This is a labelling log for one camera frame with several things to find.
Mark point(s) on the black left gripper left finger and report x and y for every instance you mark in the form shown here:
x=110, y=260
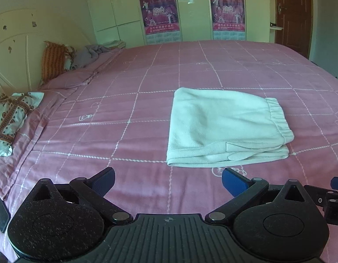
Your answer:
x=92, y=191

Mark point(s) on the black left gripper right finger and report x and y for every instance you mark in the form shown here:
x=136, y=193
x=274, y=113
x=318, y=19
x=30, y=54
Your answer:
x=246, y=192

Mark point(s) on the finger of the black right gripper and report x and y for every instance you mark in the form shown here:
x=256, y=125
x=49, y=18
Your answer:
x=327, y=199
x=334, y=183

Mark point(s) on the white pants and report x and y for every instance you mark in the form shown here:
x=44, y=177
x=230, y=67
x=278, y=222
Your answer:
x=215, y=128

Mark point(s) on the patterned white brown pillow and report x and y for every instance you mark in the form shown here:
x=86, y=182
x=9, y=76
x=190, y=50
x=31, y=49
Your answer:
x=14, y=110

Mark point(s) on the grey crumpled cloth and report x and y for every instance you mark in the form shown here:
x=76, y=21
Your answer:
x=87, y=55

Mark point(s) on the orange striped pillow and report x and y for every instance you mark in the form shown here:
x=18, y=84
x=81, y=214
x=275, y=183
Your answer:
x=56, y=60

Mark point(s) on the cream headboard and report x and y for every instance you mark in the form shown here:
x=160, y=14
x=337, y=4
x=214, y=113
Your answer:
x=23, y=34

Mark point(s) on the brown wooden door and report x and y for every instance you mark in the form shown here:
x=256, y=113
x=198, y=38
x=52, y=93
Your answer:
x=295, y=17

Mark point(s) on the cream wardrobe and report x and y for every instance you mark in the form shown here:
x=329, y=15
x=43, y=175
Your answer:
x=122, y=20

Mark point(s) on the pink poster right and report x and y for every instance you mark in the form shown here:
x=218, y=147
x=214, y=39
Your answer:
x=228, y=19

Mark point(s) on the pink poster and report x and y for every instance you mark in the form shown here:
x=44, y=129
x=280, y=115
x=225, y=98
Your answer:
x=160, y=21
x=228, y=19

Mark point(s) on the pink poster left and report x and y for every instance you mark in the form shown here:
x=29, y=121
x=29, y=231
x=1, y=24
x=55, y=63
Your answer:
x=160, y=21

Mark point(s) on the white wall shelf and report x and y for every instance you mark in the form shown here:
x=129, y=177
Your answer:
x=273, y=15

